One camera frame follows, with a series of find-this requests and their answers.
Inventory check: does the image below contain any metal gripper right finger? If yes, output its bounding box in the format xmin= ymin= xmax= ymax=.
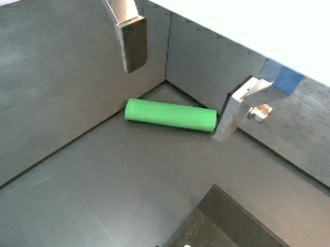
xmin=214 ymin=59 xmax=305 ymax=142

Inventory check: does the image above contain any green oval cylinder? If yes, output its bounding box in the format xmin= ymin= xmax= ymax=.
xmin=126 ymin=98 xmax=216 ymax=132

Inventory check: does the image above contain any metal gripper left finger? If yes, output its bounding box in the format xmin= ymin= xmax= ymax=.
xmin=101 ymin=0 xmax=147 ymax=73

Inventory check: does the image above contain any black curved fixture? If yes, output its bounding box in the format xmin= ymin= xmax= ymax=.
xmin=164 ymin=184 xmax=290 ymax=247

